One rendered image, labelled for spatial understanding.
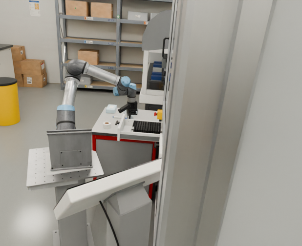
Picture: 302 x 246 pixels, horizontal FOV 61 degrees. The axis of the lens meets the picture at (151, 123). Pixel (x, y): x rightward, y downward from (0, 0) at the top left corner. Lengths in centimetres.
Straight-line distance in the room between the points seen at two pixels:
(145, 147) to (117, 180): 134
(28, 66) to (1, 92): 209
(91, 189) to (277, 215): 74
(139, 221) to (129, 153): 123
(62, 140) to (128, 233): 77
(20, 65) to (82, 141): 471
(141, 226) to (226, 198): 100
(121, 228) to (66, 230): 106
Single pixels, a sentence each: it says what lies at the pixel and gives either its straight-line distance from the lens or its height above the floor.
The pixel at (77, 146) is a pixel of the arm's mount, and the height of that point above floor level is 92.
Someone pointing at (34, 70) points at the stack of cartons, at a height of 39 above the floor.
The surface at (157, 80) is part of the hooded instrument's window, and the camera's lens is 275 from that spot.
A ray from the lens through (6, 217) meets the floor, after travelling 269.
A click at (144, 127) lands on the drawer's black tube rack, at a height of 90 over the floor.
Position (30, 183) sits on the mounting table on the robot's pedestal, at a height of 76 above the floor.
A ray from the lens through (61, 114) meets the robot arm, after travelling 178.
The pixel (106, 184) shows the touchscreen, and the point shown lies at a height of 118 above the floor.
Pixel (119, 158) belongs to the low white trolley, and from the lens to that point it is 233.
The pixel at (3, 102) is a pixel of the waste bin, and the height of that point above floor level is 37.
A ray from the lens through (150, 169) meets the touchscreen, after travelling 100.
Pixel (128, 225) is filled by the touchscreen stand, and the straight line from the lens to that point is 110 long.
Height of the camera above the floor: 174
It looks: 24 degrees down
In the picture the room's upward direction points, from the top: 5 degrees clockwise
